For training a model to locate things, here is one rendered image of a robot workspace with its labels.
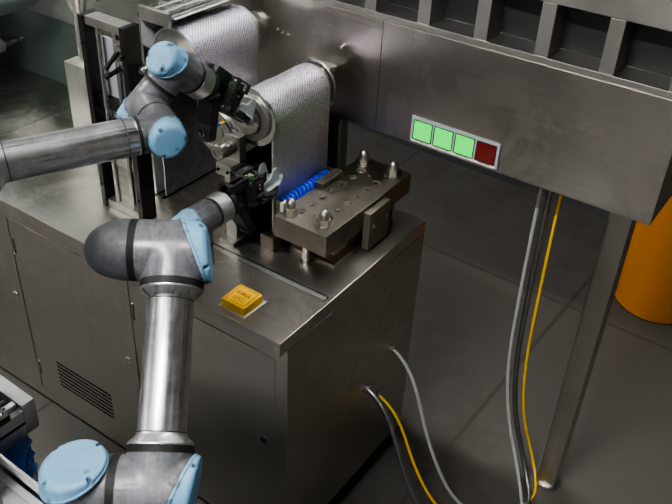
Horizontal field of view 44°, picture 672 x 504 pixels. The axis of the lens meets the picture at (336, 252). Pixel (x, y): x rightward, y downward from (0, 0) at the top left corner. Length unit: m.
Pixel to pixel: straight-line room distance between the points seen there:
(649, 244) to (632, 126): 1.58
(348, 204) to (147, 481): 0.97
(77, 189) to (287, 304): 0.79
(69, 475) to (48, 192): 1.18
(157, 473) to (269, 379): 0.64
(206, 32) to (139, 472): 1.14
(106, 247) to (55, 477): 0.40
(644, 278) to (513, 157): 1.59
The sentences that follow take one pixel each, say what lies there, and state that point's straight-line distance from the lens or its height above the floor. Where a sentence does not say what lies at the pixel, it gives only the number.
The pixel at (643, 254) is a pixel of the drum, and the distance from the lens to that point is 3.52.
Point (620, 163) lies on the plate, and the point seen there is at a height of 1.27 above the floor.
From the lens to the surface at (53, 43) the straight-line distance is 2.87.
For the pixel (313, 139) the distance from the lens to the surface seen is 2.19.
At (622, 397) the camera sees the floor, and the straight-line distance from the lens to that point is 3.29.
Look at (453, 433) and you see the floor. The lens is 2.98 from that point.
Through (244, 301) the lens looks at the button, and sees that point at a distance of 1.97.
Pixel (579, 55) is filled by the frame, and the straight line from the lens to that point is 2.01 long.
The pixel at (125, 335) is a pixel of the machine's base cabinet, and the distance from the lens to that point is 2.39.
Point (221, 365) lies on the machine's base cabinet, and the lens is 2.14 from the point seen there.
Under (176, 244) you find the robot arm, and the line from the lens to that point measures 1.52.
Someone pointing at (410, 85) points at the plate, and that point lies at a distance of 2.15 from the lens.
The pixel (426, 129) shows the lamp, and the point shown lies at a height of 1.20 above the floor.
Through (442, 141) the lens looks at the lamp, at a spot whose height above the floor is 1.18.
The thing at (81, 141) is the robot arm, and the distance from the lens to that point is 1.62.
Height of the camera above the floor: 2.15
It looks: 35 degrees down
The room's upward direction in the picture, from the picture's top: 3 degrees clockwise
